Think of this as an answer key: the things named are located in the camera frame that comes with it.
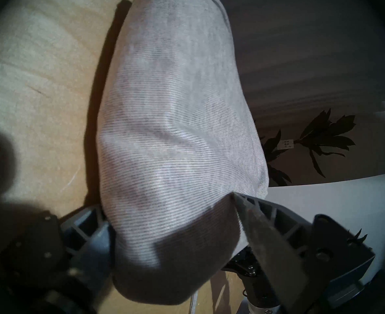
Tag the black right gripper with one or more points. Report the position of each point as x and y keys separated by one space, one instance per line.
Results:
x=254 y=284

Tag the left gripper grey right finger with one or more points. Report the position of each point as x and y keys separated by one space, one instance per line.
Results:
x=294 y=251

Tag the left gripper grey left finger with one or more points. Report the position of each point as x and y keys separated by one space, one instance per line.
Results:
x=91 y=251

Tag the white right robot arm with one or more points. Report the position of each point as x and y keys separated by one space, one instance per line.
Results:
x=261 y=310

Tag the white paper plant tag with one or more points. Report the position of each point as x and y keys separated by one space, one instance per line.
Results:
x=285 y=144

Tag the tall dark leafy plant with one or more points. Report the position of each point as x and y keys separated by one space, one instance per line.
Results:
x=323 y=133

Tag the beige pleated curtain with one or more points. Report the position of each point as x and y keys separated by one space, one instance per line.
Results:
x=310 y=55

